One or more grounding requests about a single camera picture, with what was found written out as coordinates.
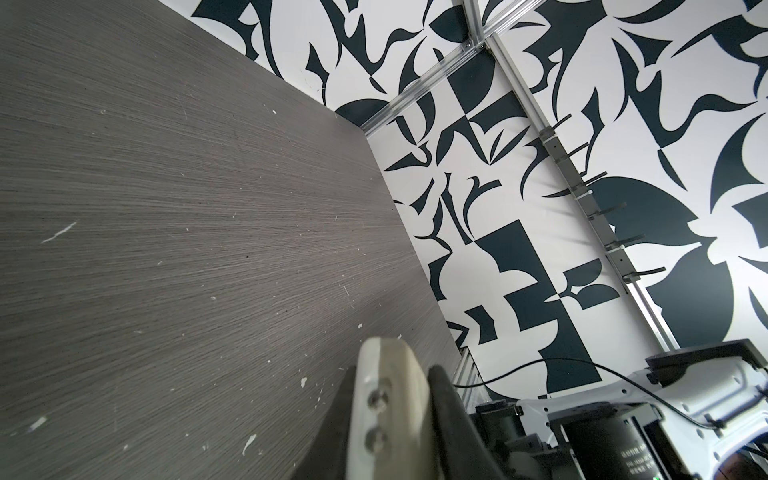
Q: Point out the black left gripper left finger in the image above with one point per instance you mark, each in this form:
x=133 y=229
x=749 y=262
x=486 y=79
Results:
x=327 y=456

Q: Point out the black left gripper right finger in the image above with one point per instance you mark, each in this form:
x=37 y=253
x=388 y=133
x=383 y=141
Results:
x=461 y=453

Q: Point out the white remote control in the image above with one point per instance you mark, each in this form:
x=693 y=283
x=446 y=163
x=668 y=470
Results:
x=391 y=433

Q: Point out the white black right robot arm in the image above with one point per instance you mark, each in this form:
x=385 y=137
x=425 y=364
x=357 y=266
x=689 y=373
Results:
x=693 y=413

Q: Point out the grey wall hook rail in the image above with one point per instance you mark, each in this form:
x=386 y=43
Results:
x=581 y=188

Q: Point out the aluminium cage frame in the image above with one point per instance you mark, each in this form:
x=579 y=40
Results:
x=522 y=280

